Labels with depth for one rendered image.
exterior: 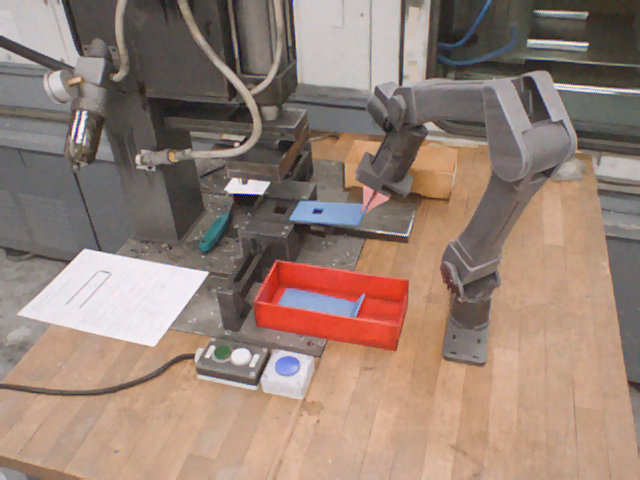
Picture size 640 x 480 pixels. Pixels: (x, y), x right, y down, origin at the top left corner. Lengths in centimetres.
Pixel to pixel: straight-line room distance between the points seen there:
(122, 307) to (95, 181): 127
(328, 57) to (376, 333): 95
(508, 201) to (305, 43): 102
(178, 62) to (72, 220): 162
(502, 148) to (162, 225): 75
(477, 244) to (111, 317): 66
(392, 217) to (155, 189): 50
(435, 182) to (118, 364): 77
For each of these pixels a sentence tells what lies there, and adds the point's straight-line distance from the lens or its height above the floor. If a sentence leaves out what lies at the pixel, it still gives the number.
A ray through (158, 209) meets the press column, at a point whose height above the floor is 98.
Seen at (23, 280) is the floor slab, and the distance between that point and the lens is 295.
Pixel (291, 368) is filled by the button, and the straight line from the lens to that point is 94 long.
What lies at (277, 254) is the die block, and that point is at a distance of 115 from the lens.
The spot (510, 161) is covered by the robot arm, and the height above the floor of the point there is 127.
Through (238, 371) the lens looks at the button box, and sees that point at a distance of 96.
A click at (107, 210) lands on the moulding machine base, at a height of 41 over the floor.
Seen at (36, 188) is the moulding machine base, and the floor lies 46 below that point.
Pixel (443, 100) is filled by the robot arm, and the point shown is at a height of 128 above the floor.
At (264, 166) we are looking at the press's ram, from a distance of 104.
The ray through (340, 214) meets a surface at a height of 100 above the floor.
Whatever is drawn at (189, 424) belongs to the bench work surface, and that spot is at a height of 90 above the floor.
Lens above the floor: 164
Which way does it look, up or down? 37 degrees down
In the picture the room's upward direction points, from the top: 3 degrees counter-clockwise
